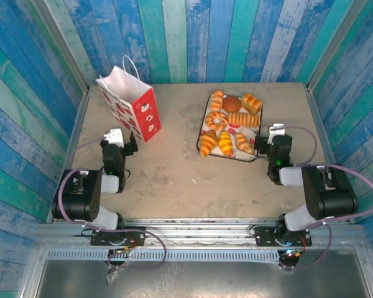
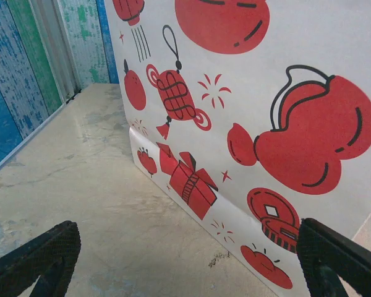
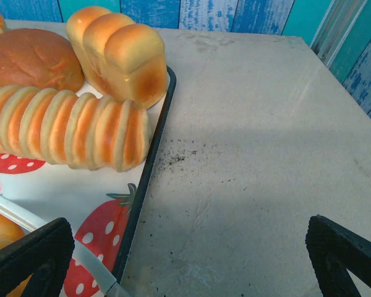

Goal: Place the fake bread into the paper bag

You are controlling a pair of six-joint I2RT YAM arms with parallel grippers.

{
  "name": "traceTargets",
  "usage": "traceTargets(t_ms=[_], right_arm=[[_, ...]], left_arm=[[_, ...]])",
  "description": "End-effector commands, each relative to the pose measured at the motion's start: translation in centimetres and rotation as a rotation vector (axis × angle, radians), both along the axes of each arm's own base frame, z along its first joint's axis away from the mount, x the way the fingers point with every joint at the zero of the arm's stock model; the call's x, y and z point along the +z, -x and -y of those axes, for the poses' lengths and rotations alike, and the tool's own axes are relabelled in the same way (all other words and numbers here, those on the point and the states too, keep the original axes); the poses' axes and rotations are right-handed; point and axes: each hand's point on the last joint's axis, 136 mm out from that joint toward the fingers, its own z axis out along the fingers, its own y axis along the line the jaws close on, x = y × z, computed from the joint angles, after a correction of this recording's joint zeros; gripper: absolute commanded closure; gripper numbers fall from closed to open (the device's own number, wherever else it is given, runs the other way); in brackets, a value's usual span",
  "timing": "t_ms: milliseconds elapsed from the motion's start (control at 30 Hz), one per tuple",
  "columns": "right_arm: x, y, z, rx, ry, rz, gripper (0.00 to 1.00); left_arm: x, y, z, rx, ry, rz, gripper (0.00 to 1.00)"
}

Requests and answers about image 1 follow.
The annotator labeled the pale striped fake bread roll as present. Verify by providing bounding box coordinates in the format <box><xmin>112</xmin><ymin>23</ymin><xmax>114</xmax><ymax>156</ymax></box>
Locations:
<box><xmin>234</xmin><ymin>132</ymin><xmax>256</xmax><ymax>155</ymax></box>

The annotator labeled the red and white paper bag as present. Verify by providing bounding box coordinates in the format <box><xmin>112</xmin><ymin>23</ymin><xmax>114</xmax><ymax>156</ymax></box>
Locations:
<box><xmin>95</xmin><ymin>55</ymin><xmax>162</xmax><ymax>143</ymax></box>

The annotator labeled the long ridged fake bread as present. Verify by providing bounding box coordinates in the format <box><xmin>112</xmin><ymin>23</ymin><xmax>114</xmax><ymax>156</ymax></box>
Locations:
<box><xmin>228</xmin><ymin>111</ymin><xmax>261</xmax><ymax>128</ymax></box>

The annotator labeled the yellow fake croissant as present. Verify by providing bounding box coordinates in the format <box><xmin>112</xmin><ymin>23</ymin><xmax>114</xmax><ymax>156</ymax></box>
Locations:
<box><xmin>218</xmin><ymin>130</ymin><xmax>234</xmax><ymax>156</ymax></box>

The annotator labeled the golden fake loaf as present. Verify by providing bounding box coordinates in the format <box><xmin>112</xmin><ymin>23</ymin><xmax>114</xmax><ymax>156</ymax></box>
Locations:
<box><xmin>241</xmin><ymin>93</ymin><xmax>264</xmax><ymax>115</ymax></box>

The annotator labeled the round brown fake bun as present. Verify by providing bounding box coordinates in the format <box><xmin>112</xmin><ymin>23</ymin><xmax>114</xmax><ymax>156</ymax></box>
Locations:
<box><xmin>221</xmin><ymin>95</ymin><xmax>242</xmax><ymax>113</ymax></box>

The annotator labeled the orange fake croissant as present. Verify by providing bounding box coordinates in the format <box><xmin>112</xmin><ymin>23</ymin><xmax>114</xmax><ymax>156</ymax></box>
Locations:
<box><xmin>199</xmin><ymin>129</ymin><xmax>219</xmax><ymax>158</ymax></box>

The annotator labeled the ring shaped fake bread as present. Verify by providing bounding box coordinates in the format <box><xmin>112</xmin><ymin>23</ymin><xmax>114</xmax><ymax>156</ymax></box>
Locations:
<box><xmin>205</xmin><ymin>111</ymin><xmax>229</xmax><ymax>131</ymax></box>

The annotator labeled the short striped fake bun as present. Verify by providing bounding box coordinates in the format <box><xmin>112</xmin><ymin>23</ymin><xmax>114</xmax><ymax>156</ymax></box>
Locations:
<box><xmin>210</xmin><ymin>89</ymin><xmax>225</xmax><ymax>112</ymax></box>

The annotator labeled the white strawberry print tray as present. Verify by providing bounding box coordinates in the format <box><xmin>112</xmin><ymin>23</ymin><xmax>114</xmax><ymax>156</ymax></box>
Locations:
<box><xmin>196</xmin><ymin>91</ymin><xmax>264</xmax><ymax>162</ymax></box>

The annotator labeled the shiny steel sheet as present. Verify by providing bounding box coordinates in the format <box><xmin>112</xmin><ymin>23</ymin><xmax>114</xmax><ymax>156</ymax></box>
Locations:
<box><xmin>27</xmin><ymin>259</ymin><xmax>372</xmax><ymax>298</ymax></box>

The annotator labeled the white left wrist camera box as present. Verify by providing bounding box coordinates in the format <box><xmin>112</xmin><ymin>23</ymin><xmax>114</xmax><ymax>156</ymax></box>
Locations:
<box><xmin>104</xmin><ymin>129</ymin><xmax>124</xmax><ymax>148</ymax></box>

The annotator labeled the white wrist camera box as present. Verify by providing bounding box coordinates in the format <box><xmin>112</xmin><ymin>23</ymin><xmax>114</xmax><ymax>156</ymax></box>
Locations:
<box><xmin>104</xmin><ymin>129</ymin><xmax>124</xmax><ymax>148</ymax></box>
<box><xmin>267</xmin><ymin>123</ymin><xmax>287</xmax><ymax>145</ymax></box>

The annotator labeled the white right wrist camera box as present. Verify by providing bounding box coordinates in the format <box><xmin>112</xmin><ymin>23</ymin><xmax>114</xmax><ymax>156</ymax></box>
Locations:
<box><xmin>267</xmin><ymin>123</ymin><xmax>287</xmax><ymax>145</ymax></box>

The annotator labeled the aluminium table side rail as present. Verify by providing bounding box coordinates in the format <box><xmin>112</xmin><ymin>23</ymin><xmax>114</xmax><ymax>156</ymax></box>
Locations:
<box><xmin>46</xmin><ymin>88</ymin><xmax>91</xmax><ymax>224</ymax></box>
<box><xmin>305</xmin><ymin>83</ymin><xmax>355</xmax><ymax>224</ymax></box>

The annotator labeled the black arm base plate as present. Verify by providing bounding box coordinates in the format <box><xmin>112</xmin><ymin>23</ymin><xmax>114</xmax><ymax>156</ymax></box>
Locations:
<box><xmin>90</xmin><ymin>225</ymin><xmax>146</xmax><ymax>248</ymax></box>
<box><xmin>254</xmin><ymin>225</ymin><xmax>313</xmax><ymax>248</ymax></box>

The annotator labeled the aluminium mounting rail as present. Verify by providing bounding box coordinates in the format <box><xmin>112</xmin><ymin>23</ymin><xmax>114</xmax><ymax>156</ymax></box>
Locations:
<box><xmin>34</xmin><ymin>217</ymin><xmax>366</xmax><ymax>249</ymax></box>

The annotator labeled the aluminium frame post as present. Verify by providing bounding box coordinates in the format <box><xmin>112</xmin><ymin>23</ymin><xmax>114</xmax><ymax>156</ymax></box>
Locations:
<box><xmin>30</xmin><ymin>0</ymin><xmax>91</xmax><ymax>94</ymax></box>
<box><xmin>306</xmin><ymin>0</ymin><xmax>369</xmax><ymax>91</ymax></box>

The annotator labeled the grey slotted cable duct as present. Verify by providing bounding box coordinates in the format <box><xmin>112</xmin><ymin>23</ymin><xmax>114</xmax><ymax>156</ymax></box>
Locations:
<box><xmin>45</xmin><ymin>249</ymin><xmax>282</xmax><ymax>264</ymax></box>

